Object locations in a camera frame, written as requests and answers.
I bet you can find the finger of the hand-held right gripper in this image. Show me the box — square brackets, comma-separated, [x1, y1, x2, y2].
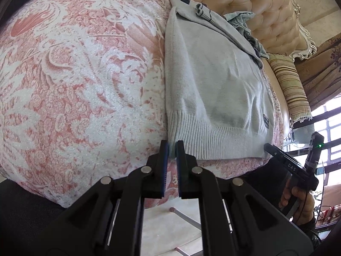
[263, 143, 283, 159]

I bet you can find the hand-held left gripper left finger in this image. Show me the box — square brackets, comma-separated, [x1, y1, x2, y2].
[32, 140, 169, 256]

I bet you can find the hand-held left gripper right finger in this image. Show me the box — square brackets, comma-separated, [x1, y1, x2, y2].
[176, 140, 313, 256]

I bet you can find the grey sweater navy collar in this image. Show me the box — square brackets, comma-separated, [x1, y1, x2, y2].
[164, 0, 276, 160]

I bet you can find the person's right forearm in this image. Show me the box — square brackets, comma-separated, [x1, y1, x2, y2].
[296, 216, 320, 242]

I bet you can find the person's right hand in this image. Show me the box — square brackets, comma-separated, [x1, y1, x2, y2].
[278, 179, 316, 226]

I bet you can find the black framed window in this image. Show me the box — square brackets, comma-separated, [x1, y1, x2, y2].
[282, 103, 341, 187]

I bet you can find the striped cushion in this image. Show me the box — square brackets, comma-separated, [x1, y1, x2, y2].
[268, 54, 313, 124]

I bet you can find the brown patterned curtain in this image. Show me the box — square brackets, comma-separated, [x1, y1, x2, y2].
[293, 33, 341, 112]

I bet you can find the pink floral blanket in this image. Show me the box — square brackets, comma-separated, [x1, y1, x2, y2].
[0, 0, 285, 208]

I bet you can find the blue-grey crumpled garment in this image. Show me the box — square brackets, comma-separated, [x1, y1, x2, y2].
[225, 11, 269, 59]

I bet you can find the beige tufted leather sofa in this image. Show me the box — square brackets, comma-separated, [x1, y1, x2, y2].
[170, 0, 319, 139]

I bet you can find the person's dark clothing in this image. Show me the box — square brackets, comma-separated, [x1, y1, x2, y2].
[0, 159, 292, 256]

